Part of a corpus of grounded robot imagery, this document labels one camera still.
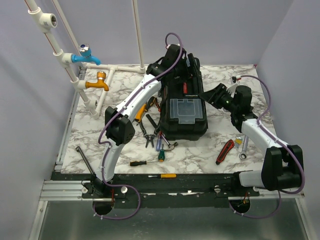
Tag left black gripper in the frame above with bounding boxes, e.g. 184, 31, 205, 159
172, 54, 201, 86

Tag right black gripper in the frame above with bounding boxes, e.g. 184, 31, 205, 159
197, 83, 237, 114

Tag black plastic toolbox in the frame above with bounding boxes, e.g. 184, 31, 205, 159
160, 57, 208, 141

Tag red black utility knife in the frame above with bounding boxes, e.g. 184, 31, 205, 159
215, 139, 235, 165

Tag silver claw hammer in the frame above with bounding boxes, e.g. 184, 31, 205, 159
161, 132, 179, 152

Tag blue handle screwdriver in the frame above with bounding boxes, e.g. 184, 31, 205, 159
155, 131, 162, 152

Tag black long nose pliers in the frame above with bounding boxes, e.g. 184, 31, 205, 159
140, 113, 162, 149

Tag green stubby screwdriver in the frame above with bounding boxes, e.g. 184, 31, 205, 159
158, 149, 166, 162

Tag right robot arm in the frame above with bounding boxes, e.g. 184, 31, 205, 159
198, 83, 305, 196

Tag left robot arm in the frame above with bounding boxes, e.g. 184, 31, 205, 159
92, 43, 188, 198

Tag yellow black electric screwdriver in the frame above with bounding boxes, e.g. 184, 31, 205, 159
134, 96, 159, 123

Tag silver ratchet wrench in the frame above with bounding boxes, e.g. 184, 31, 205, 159
239, 135, 249, 160

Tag orange water tap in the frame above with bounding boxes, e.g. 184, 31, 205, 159
85, 71, 109, 92

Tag blue water tap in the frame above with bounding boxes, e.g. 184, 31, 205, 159
71, 44, 101, 66

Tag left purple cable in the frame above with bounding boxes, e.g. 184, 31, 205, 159
92, 32, 185, 221

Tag purple cable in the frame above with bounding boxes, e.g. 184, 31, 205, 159
92, 32, 185, 221
228, 74, 306, 220

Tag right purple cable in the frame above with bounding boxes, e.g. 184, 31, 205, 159
228, 74, 306, 220

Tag orange handle screwdriver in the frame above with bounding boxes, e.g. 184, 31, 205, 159
148, 173, 177, 179

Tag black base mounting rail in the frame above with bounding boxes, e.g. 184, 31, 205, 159
49, 172, 292, 210

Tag white PVC pipe frame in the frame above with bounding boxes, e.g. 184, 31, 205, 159
25, 0, 146, 119

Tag aluminium extrusion rail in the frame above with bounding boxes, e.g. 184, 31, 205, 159
39, 180, 83, 201

